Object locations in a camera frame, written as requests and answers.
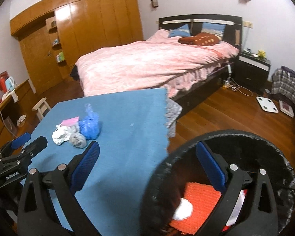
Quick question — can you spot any orange foam fruit net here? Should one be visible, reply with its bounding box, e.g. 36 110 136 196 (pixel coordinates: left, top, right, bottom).
169 182 221 235

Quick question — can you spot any blue pillow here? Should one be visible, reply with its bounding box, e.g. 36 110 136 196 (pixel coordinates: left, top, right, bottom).
168 23 191 38
201 22 226 38

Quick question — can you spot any blue pillow left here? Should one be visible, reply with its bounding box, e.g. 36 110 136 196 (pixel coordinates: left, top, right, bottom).
168 23 191 38

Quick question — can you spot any white bathroom scale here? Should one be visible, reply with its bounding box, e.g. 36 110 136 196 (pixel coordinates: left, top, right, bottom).
256 96 279 113

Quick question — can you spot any black bed headboard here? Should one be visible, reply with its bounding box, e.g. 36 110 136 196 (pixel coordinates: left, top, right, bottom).
158 14 243 52

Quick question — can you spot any pink face mask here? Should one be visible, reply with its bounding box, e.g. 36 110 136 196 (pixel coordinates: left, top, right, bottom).
60 116 79 127

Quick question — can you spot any wooden wardrobe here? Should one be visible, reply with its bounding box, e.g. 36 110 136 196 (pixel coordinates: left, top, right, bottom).
10 0 143 94

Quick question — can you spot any left wall lamp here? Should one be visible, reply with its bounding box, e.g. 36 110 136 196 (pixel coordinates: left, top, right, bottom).
151 0 159 9

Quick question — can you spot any grey knitted sock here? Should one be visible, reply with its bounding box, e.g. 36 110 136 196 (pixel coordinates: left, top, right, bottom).
69 123 87 149

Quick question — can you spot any blue table cloth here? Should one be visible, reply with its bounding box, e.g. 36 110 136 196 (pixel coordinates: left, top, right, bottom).
31 88 168 235

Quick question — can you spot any blue plastic bag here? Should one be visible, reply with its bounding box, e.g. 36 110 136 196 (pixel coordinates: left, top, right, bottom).
79 103 101 140

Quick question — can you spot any small white wooden stool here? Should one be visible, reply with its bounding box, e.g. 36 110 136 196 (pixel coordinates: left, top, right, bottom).
32 98 51 121

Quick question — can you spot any wooden desk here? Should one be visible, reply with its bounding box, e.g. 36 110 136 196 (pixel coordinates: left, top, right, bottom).
0 80 37 148

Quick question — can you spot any white medicine box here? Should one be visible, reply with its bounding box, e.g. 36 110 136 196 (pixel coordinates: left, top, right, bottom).
225 190 247 227

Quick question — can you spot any black bedside table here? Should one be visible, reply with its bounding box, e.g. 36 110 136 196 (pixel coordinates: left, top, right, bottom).
234 51 271 95

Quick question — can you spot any pink bed quilt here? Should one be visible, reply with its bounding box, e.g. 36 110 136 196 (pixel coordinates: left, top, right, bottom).
76 29 239 98

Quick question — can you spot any brown dotted pillow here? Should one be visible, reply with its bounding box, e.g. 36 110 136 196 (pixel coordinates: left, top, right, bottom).
178 32 222 46

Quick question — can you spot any light blue kettle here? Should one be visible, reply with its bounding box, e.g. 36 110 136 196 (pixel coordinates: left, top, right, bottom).
5 76 15 92

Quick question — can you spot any yellow plush toy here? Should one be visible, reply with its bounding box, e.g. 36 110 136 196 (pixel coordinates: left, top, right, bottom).
257 50 266 60

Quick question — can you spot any blue pillow right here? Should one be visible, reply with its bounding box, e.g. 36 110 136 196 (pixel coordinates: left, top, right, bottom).
201 22 226 38

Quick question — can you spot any white power cable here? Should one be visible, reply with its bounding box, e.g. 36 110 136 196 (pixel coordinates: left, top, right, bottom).
222 63 254 98

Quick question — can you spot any white plastic bag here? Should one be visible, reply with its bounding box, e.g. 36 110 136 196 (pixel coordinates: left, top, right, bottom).
52 125 73 146

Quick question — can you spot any black trash bin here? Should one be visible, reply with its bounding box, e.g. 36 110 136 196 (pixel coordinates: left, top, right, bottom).
139 130 295 235

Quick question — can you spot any plaid bag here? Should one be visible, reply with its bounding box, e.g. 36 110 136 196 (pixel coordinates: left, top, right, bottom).
271 65 295 107

